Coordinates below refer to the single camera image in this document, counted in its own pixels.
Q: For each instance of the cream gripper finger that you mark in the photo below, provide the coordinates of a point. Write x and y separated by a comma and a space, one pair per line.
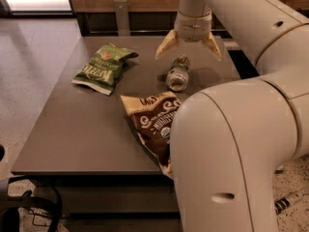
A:
169, 42
210, 44

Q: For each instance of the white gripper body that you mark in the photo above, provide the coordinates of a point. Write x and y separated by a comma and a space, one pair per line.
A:
193, 28

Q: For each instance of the green 7up soda can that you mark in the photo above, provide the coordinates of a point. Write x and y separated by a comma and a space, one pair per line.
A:
178, 76

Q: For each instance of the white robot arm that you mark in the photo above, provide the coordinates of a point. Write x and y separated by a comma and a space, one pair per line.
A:
228, 140

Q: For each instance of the brown yellow tortilla chip bag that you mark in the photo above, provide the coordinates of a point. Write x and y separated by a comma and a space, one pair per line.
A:
152, 119

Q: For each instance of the green chip bag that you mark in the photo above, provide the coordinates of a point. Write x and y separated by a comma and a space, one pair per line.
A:
104, 69

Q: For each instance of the grey table with drawers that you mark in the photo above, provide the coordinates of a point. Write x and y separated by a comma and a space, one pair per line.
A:
84, 145

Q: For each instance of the white power strip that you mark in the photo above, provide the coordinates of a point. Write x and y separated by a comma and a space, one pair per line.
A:
287, 201

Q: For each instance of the black chair base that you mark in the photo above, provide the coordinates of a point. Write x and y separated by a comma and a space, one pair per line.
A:
9, 205

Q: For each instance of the left metal bracket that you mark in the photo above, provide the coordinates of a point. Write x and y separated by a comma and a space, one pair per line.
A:
122, 18

